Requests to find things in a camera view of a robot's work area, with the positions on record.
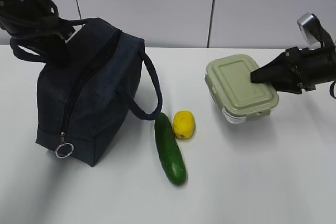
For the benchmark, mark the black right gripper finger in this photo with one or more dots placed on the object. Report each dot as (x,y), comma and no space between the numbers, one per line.
(288,87)
(278,70)

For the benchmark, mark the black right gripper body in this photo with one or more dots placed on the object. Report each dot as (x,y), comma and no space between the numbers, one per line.
(299,78)

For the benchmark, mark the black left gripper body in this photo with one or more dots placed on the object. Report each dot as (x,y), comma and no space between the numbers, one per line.
(51,25)

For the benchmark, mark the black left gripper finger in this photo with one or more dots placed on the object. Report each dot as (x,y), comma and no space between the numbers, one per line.
(54,49)

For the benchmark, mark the dark blue insulated lunch bag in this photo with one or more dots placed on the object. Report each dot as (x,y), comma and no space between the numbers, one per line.
(83,100)

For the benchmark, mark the glass container with green lid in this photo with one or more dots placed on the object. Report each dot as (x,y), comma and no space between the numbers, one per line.
(239,100)

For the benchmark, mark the yellow lemon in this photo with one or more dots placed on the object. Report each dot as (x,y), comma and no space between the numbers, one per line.
(184,124)

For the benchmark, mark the green cucumber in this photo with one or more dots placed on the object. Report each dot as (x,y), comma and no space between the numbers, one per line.
(169,152)

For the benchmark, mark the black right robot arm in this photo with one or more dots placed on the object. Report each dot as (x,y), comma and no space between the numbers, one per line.
(320,66)

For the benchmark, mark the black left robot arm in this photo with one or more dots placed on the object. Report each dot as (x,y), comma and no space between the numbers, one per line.
(17,20)

